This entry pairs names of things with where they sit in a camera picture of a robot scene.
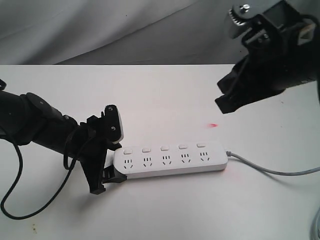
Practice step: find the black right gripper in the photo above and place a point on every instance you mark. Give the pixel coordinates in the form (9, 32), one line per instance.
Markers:
(265, 73)

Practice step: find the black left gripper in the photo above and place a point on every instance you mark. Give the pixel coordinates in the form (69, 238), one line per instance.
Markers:
(93, 145)

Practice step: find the white five-outlet power strip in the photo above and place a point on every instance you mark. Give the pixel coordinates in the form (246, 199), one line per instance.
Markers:
(138, 162)

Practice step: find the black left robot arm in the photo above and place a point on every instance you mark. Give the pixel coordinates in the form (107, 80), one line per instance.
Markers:
(29, 118)

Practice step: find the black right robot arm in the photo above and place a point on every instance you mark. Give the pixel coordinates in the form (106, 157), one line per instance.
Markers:
(283, 48)

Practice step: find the grey backdrop cloth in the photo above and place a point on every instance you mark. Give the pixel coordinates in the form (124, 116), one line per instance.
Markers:
(116, 32)

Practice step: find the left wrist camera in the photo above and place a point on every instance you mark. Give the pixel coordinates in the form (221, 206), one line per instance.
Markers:
(114, 125)

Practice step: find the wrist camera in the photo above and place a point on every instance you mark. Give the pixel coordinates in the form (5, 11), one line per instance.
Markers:
(114, 125)
(271, 24)

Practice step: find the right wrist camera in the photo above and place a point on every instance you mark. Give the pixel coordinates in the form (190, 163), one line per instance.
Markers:
(271, 24)

